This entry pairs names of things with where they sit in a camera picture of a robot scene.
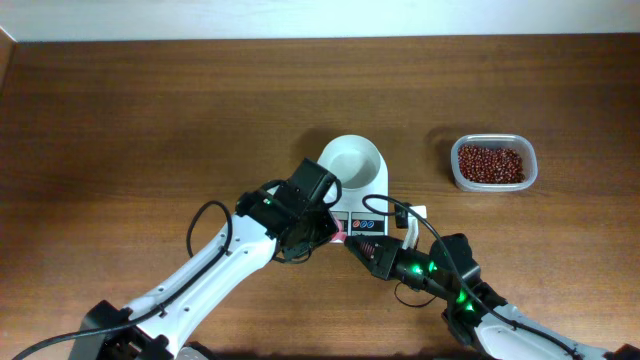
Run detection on pink measuring scoop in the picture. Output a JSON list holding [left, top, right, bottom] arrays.
[[330, 219, 347, 244]]

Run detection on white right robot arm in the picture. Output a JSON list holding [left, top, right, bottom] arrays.
[[345, 234, 639, 360]]

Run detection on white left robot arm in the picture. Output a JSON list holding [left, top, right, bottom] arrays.
[[70, 179, 342, 359]]

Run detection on white bowl on scale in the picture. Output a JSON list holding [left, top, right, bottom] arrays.
[[318, 135, 382, 190]]

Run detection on white digital kitchen scale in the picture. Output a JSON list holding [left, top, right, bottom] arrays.
[[331, 158, 389, 236]]

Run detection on clear plastic bean container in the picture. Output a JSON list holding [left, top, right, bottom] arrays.
[[450, 134, 538, 192]]

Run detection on red beans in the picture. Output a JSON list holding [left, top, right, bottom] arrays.
[[457, 145, 525, 184]]

